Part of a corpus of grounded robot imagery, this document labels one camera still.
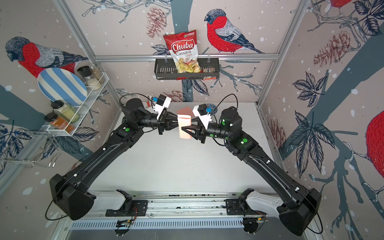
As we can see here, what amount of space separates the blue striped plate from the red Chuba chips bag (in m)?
0.54

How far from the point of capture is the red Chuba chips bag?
31.4 inches

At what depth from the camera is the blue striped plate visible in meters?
0.66
